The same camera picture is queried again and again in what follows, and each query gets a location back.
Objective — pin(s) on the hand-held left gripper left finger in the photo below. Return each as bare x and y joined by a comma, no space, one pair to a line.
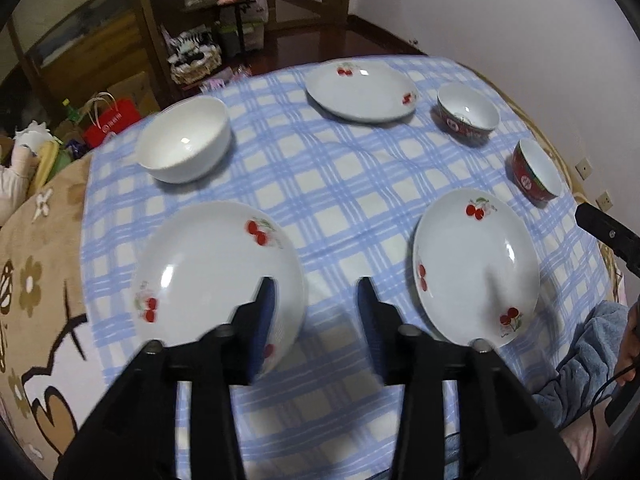
265,320

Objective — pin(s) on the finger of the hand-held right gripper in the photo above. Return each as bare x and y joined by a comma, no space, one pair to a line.
607,235

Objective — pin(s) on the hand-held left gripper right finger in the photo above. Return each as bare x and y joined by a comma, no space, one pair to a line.
370,320

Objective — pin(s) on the white cherry print plate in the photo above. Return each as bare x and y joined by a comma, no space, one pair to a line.
360,90
200,270
465,260

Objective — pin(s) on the small bowl with red emblem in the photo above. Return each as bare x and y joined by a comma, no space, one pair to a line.
465,102

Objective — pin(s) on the large white bowl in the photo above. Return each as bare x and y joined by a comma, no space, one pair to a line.
182,130

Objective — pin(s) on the pink cloth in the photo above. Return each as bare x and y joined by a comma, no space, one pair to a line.
577,450

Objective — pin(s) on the blue fluffy garment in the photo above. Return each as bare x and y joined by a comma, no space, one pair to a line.
580,360

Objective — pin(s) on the blue plaid cloth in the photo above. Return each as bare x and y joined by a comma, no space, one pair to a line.
340,185

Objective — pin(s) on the brown flower print blanket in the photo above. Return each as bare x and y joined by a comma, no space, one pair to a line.
30,310

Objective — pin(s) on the pink packets pile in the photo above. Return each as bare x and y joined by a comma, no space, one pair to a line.
220,80

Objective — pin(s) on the red paper bag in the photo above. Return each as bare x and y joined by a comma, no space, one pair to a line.
112,122

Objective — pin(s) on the wicker basket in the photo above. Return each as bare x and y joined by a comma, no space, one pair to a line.
195,72

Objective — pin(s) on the cardboard box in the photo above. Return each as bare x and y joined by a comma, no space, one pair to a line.
135,87

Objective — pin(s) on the yellow green plush toy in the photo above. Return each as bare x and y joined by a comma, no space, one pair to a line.
47,160

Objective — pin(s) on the clear plastic storage box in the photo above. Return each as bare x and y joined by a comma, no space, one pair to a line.
255,35

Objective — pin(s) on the white plush toy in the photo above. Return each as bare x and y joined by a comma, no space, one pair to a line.
15,180

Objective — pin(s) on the green bottle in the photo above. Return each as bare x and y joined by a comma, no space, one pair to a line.
70,110

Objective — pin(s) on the black folding table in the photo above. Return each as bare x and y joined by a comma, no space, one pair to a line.
240,25

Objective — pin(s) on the wooden shelf unit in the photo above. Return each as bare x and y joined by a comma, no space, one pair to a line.
150,20

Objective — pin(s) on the wooden cabinet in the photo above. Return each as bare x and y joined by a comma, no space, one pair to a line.
100,40

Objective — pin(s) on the wall socket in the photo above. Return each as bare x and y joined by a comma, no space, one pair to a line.
606,201
582,166

